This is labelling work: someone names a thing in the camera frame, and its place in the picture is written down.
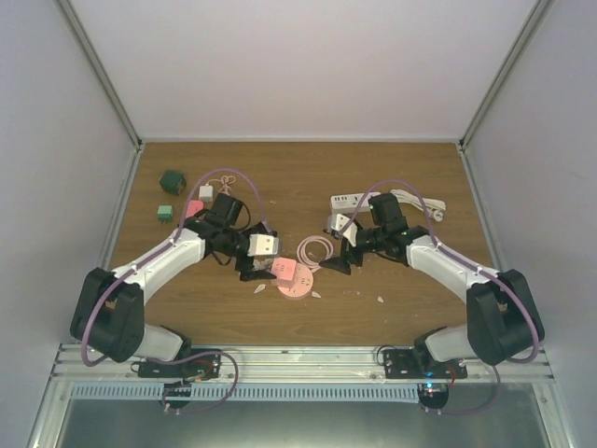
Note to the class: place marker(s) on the dark green cube plug adapter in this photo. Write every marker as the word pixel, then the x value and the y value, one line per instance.
pixel 173 182

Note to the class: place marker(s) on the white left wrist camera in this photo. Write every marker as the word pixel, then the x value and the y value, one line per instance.
pixel 263 245

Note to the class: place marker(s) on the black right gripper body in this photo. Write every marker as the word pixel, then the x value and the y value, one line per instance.
pixel 348 253

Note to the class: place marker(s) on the aluminium front rail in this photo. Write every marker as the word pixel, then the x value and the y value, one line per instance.
pixel 301 365

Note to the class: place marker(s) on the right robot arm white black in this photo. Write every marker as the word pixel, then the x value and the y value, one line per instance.
pixel 502 322

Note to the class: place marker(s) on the small grey white plug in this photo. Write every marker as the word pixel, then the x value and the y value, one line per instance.
pixel 206 193

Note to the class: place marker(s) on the slotted grey cable duct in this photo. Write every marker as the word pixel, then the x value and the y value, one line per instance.
pixel 258 392

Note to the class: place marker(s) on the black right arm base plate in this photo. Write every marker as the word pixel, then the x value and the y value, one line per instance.
pixel 410 363

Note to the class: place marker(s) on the red pink charger plug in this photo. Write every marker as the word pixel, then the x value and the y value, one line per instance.
pixel 193 208

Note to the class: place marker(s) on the white power strip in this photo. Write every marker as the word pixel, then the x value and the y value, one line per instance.
pixel 347 204

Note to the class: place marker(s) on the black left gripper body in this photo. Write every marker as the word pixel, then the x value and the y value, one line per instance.
pixel 243 266

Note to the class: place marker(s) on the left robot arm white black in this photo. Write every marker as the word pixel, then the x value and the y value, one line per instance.
pixel 110 311

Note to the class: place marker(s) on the pink cube socket adapter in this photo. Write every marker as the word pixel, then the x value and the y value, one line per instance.
pixel 283 270

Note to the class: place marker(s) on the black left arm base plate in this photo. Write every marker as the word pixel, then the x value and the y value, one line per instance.
pixel 197 365

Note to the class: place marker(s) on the pink round socket tower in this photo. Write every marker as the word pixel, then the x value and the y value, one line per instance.
pixel 301 285

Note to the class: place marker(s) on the light green plug adapter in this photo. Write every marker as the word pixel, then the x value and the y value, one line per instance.
pixel 165 213

